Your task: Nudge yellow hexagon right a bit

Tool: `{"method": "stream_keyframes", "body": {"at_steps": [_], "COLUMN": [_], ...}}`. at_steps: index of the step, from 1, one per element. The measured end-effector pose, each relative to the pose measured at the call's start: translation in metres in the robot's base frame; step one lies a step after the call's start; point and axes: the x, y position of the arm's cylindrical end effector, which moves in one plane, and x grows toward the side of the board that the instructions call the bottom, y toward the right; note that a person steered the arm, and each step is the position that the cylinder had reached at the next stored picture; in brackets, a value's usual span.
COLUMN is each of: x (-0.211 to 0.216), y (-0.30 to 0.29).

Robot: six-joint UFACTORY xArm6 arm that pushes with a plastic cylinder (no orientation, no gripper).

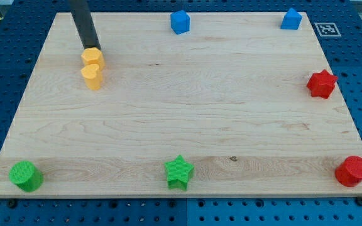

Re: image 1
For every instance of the yellow hexagon block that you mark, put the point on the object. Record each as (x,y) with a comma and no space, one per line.
(93,56)

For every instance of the light wooden board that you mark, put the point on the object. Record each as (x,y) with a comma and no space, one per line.
(229,95)

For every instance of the green star block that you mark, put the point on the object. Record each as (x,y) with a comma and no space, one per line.
(178,173)

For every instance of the blue cube block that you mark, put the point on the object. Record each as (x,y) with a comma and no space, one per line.
(180,22)

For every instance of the yellow heart block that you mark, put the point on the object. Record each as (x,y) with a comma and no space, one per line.
(92,76)

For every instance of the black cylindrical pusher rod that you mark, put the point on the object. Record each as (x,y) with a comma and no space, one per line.
(84,23)

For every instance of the red star block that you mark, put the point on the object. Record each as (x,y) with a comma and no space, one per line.
(321,84)

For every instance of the blue pentagon block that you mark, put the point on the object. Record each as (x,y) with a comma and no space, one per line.
(291,20)

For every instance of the black white fiducial tag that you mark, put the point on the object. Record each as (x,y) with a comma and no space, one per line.
(327,29)

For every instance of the green cylinder block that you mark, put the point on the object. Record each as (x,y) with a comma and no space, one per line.
(26,176)

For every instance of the red cylinder block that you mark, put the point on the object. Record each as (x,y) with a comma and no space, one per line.
(349,172)

